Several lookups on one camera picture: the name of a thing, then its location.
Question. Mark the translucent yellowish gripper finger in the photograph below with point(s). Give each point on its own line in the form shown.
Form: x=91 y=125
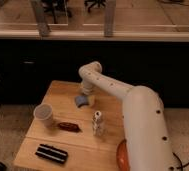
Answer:
x=91 y=100

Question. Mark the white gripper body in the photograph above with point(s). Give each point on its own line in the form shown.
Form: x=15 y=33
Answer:
x=86 y=88

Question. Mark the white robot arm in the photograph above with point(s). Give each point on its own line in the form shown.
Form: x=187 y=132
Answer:
x=147 y=139

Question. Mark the dark red oblong object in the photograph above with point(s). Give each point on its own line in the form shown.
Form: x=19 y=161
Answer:
x=69 y=126

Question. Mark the wooden table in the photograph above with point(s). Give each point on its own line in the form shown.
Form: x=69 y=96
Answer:
x=86 y=152

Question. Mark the white paper cup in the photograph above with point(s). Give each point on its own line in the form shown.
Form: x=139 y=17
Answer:
x=44 y=113

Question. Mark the black cabinet front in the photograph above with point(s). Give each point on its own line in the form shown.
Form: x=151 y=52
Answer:
x=27 y=67

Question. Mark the black white striped box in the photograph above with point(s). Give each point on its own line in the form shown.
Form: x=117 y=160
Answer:
x=51 y=153

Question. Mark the black office chair right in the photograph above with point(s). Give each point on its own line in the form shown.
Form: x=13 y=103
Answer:
x=94 y=2

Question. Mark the black office chair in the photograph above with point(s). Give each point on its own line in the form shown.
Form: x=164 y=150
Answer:
x=53 y=6
x=94 y=2

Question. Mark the black office chair left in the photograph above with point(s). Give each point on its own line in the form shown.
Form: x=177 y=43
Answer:
x=53 y=6

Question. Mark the grey metal post left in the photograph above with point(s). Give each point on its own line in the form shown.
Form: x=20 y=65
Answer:
x=38 y=11

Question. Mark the grey metal post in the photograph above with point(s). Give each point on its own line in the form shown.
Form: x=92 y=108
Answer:
x=109 y=18
x=38 y=11

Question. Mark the grey metal post right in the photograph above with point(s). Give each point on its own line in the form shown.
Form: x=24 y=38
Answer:
x=109 y=18

